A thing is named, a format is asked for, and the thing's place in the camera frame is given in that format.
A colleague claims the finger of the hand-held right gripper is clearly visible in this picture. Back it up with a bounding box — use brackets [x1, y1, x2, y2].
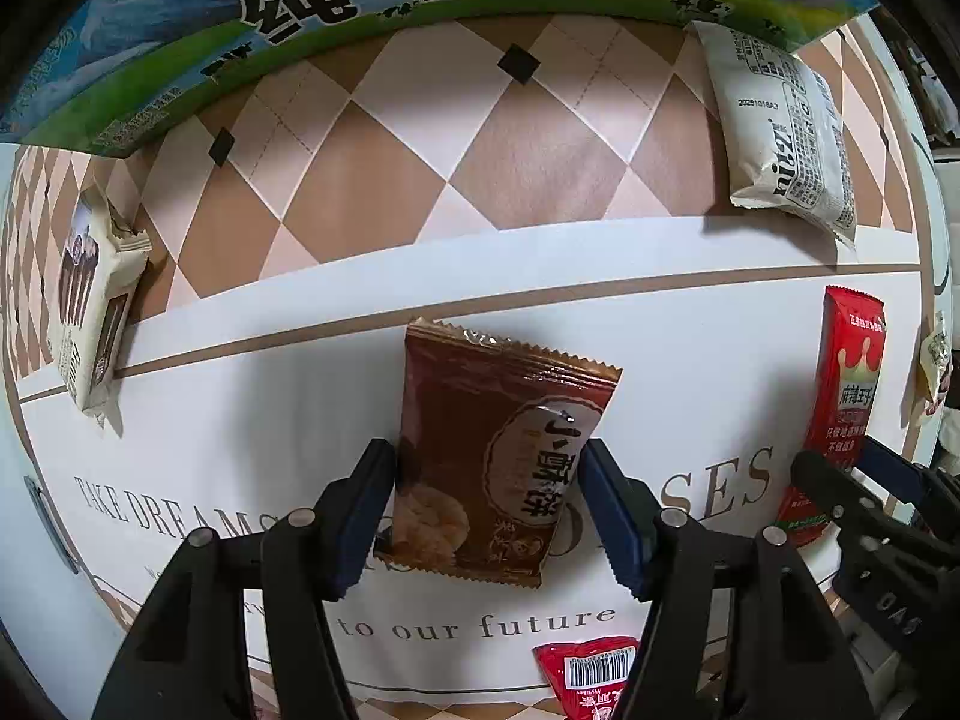
[790, 450, 940, 670]
[859, 435, 960, 541]

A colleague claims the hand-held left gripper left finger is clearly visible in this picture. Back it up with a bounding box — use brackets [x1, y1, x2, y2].
[90, 439, 397, 720]

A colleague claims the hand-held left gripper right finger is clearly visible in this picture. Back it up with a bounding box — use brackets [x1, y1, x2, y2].
[577, 439, 875, 720]

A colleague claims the tall red snack packet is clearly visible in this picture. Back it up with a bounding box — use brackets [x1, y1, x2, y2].
[774, 285, 886, 548]

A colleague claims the brown snack packet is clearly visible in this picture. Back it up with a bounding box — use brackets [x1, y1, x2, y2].
[373, 317, 623, 590]

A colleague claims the printed cardboard box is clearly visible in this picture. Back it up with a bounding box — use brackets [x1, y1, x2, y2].
[0, 0, 882, 158]

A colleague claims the small white snack packet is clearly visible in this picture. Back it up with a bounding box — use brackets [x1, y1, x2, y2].
[916, 311, 955, 421]

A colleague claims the small red snack packet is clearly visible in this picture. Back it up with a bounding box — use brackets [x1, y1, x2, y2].
[534, 636, 642, 720]

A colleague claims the cream cookie packet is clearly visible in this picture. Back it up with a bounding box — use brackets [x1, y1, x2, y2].
[46, 184, 152, 428]

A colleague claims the cream white snack packet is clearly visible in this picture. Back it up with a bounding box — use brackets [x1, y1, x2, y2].
[686, 19, 860, 250]

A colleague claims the checkered tablecloth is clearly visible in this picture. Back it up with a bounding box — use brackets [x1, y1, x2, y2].
[0, 11, 940, 720]

